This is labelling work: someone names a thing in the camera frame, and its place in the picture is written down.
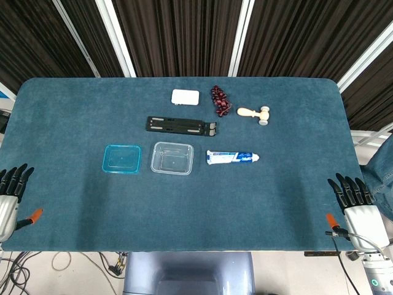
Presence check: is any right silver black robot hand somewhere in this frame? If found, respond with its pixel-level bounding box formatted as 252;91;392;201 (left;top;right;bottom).
325;173;391;253

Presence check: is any black table edge bracket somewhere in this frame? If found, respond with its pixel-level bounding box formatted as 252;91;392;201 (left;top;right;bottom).
303;251;337;258

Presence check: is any black device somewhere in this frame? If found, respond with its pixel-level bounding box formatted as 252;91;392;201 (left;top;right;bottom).
0;107;12;133

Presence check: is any white blue toothpaste tube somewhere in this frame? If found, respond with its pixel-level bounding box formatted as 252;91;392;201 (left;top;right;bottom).
206;149;260;166

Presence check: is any black folding stand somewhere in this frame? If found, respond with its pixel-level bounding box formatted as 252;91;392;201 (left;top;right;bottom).
145;116;217;137

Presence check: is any teal table cloth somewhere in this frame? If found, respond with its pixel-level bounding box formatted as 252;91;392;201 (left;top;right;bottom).
0;76;369;253

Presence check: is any black floor cable bundle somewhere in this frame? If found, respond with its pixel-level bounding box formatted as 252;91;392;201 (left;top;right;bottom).
0;251;42;295

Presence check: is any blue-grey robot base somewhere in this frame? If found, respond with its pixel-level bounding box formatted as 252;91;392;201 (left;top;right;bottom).
122;251;256;295

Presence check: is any clear plastic food container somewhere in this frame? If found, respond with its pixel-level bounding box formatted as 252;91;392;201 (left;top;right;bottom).
150;141;195;176

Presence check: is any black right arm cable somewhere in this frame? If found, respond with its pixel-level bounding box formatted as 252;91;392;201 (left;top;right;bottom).
325;230;360;295

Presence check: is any white blue board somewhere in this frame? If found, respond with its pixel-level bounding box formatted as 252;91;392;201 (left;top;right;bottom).
0;82;17;101

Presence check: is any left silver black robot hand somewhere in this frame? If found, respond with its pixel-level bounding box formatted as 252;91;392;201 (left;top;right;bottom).
0;163;44;243

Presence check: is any thin grey frame post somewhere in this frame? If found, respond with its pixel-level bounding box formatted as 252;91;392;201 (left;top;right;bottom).
52;0;101;77

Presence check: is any dark brown pleated curtain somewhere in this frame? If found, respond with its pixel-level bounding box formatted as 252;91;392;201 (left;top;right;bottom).
0;0;393;133

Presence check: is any dark red grape bunch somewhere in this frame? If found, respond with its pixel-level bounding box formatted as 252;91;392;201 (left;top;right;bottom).
210;85;232;117

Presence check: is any white frame post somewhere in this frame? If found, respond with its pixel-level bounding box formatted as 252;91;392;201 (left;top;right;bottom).
337;27;393;93
95;0;137;77
227;0;255;77

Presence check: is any small wooden mallet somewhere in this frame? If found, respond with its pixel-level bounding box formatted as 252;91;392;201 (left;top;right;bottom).
236;105;271;127

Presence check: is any black yellow plug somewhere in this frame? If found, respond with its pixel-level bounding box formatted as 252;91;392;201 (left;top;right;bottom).
109;251;127;277

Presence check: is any white rectangular box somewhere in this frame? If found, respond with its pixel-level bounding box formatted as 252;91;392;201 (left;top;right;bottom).
171;88;201;106

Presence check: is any teal plastic container lid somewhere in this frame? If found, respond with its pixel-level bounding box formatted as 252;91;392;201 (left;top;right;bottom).
102;144;142;175

